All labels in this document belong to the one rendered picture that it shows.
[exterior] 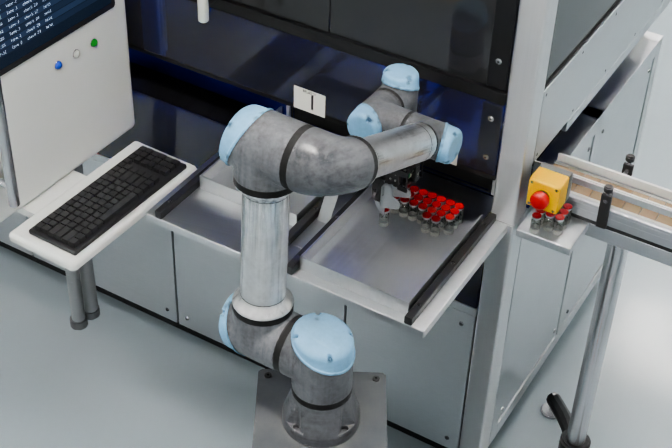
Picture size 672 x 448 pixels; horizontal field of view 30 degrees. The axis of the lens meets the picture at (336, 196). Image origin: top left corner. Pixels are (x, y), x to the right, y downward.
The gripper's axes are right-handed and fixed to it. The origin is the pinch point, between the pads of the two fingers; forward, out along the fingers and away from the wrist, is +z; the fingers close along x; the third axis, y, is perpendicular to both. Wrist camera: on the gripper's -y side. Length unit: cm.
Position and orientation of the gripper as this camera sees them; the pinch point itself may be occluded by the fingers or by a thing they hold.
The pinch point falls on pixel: (383, 205)
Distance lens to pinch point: 274.2
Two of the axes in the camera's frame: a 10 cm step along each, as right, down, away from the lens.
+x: 5.2, -5.1, 6.8
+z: -0.3, 7.9, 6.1
